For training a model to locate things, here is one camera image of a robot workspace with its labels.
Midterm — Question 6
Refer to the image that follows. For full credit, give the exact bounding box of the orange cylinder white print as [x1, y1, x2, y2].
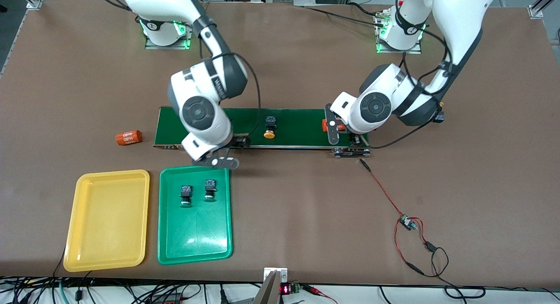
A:
[115, 129, 144, 147]
[322, 119, 348, 133]

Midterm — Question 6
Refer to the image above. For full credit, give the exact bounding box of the green conveyor belt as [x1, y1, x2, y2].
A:
[153, 106, 371, 159]

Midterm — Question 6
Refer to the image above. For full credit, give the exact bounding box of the green plastic tray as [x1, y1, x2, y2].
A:
[157, 163, 233, 266]

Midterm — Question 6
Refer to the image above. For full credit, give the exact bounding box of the yellow plastic tray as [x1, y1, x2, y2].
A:
[63, 169, 151, 273]

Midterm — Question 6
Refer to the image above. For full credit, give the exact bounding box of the red alligator clip lead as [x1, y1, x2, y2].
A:
[302, 284, 337, 304]

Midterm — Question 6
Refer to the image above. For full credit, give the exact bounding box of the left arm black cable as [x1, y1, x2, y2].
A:
[370, 15, 451, 149]

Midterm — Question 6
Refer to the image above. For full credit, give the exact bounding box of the red black wire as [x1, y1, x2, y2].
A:
[359, 159, 449, 278]

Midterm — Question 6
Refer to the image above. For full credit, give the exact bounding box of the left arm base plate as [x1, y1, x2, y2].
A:
[375, 7, 423, 55]

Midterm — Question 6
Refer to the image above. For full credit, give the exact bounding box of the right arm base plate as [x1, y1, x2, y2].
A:
[144, 17, 196, 50]

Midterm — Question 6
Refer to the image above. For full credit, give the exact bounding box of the black cable on table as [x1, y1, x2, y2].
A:
[304, 1, 388, 27]

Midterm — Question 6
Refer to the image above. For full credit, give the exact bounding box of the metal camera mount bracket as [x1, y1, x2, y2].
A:
[264, 267, 288, 304]

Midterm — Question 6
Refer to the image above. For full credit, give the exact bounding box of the tangled black cable bundle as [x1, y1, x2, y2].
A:
[0, 247, 263, 304]

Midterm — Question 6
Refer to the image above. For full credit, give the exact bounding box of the black looped cable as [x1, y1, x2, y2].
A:
[378, 247, 560, 304]

